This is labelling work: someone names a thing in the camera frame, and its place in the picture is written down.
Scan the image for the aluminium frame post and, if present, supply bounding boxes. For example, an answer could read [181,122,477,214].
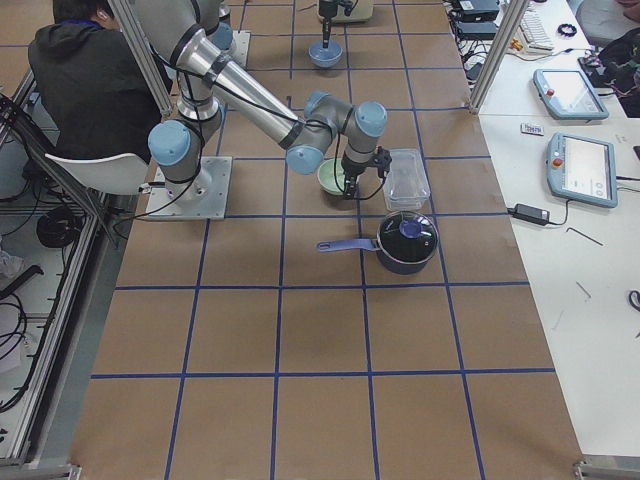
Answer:
[468,0,529,114]

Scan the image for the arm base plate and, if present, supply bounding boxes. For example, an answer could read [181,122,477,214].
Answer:
[145,156,233,221]
[221,30,251,68]

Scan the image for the green bowl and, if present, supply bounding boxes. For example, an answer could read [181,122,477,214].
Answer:
[316,159,350,197]

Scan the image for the person in black jacket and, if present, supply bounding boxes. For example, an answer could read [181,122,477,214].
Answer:
[28,1,161,162]

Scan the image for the blue teach pendant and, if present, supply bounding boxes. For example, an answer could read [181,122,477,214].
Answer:
[532,69,609,121]
[546,133,618,208]

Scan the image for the blue teach pendant near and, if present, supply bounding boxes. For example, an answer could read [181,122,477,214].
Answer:
[546,133,618,208]

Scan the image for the white keyboard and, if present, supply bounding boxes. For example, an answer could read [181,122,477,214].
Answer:
[517,10,555,54]

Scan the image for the white chair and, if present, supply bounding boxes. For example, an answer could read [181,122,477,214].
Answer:
[45,153,149,195]

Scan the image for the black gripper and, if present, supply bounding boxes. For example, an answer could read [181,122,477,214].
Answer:
[318,0,356,49]
[341,146,392,199]

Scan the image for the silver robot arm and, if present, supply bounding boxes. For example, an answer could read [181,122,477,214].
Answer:
[205,0,358,53]
[135,1,392,199]

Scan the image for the dark blue saucepan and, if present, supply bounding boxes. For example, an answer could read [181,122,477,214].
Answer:
[316,211,439,275]

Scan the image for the clear plastic container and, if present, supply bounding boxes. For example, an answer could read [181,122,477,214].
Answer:
[383,149,431,211]

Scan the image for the blue teach pendant far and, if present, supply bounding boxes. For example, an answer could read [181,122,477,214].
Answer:
[532,69,609,121]

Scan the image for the blue bowl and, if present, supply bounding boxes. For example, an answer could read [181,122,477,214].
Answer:
[308,40,343,69]

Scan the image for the black power adapter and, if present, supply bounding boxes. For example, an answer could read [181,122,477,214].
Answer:
[507,203,550,226]

